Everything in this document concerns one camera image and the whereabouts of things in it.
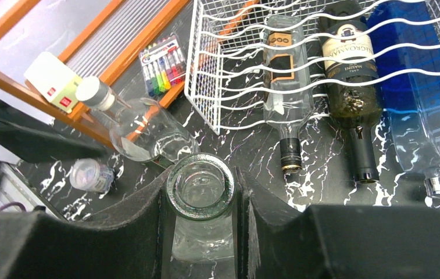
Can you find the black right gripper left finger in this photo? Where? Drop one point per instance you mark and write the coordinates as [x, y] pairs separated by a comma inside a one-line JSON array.
[[126, 240]]

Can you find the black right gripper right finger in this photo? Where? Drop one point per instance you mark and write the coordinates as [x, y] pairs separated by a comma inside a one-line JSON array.
[[274, 240]]

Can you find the clear tall open-neck bottle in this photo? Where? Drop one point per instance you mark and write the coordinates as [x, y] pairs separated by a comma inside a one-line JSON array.
[[201, 189]]

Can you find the clear square whisky bottle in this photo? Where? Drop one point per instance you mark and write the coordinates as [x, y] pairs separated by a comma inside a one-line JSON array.
[[286, 106]]

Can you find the dark green wine bottle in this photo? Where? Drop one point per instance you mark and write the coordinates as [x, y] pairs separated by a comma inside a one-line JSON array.
[[354, 103]]

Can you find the small clear plastic cup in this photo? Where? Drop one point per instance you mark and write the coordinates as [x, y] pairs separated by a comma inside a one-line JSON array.
[[91, 175]]

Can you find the clear glass jar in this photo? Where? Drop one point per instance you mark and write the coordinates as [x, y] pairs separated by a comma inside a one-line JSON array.
[[140, 129]]

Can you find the white red small box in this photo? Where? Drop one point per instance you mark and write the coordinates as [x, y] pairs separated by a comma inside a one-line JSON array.
[[55, 81]]

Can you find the box of coloured markers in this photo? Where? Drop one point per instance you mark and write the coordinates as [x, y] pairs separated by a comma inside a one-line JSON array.
[[163, 66]]

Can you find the orange wooden shelf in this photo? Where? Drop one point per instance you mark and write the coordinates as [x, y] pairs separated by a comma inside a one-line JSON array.
[[93, 38]]

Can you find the white wire wine rack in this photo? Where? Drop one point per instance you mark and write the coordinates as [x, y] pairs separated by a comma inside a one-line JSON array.
[[235, 31]]

